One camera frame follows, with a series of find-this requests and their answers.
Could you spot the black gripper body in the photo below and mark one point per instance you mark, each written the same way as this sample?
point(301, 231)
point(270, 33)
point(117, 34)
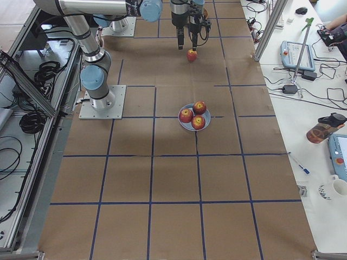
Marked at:
point(179, 17)

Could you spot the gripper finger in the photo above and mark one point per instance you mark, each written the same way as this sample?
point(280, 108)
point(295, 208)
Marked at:
point(194, 29)
point(180, 37)

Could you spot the red yellow apple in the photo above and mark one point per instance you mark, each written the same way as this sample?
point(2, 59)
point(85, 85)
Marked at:
point(191, 55)

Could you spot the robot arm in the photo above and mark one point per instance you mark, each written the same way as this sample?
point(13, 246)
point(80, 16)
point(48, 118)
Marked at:
point(94, 76)

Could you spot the black computer mouse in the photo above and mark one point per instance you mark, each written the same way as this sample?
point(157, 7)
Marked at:
point(301, 11)

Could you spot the red apple plate front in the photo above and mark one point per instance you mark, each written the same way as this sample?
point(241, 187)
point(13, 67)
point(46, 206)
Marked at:
point(198, 122)

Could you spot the black power adapter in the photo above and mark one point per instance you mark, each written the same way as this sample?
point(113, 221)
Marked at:
point(289, 89)

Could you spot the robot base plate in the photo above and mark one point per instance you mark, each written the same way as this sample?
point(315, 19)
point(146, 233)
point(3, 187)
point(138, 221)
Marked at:
point(110, 107)

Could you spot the blue pen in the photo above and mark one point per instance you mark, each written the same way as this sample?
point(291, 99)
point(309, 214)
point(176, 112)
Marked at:
point(298, 163)

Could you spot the red apple plate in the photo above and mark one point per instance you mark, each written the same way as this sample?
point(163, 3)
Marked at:
point(199, 107)
point(186, 115)
point(198, 122)

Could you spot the red apple plate right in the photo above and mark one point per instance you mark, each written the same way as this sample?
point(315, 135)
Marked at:
point(199, 107)

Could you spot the aluminium frame post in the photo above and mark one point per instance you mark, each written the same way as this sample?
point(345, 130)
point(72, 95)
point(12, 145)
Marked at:
point(269, 28)

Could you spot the teach pendant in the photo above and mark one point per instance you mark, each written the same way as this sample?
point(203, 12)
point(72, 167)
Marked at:
point(337, 147)
point(290, 52)

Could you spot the white mug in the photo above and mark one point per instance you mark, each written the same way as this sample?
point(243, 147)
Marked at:
point(335, 188)

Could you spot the light blue plate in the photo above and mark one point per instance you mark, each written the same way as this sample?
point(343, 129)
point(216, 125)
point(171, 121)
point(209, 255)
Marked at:
point(188, 126)

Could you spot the red apple plate left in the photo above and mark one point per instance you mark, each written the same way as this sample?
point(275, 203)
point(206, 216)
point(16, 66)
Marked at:
point(186, 115)

